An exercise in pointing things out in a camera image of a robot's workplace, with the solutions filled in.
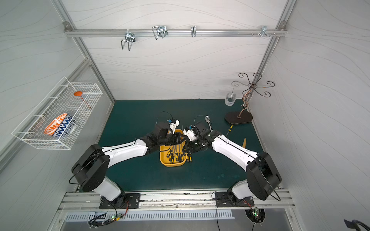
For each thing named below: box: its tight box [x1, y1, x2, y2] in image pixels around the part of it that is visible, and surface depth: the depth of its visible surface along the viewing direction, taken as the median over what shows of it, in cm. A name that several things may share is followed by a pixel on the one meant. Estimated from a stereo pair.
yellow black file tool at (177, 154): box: [175, 144, 179, 162], surface depth 90 cm
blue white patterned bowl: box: [52, 113, 76, 137], surface depth 60 cm
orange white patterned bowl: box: [43, 113, 68, 136], surface depth 66 cm
